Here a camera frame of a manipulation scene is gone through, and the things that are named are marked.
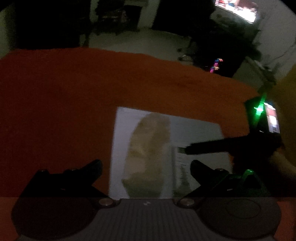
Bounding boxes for orange cloth-covered desktop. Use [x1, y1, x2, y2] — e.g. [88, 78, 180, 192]
[0, 47, 296, 241]

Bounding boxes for office chair base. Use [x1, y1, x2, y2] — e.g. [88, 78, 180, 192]
[178, 45, 198, 62]

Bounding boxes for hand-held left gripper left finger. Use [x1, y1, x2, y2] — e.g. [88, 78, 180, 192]
[20, 159, 110, 198]

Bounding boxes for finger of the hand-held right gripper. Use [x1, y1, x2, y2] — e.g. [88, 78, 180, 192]
[185, 135, 251, 156]

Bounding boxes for white paper sheet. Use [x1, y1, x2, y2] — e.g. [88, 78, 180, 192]
[108, 106, 232, 199]

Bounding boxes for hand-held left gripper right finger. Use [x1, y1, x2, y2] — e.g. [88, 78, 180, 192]
[182, 159, 278, 198]

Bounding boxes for dark shelf unit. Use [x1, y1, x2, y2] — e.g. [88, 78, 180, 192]
[94, 0, 142, 36]

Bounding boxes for computer tower with coloured lights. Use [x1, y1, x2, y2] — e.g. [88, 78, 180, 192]
[196, 45, 244, 78]

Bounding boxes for white remote control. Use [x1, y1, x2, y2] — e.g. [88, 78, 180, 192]
[173, 146, 198, 193]

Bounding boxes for lit screen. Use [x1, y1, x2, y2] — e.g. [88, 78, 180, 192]
[213, 0, 259, 24]

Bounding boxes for person's right forearm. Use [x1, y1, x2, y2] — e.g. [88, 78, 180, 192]
[269, 148, 296, 180]

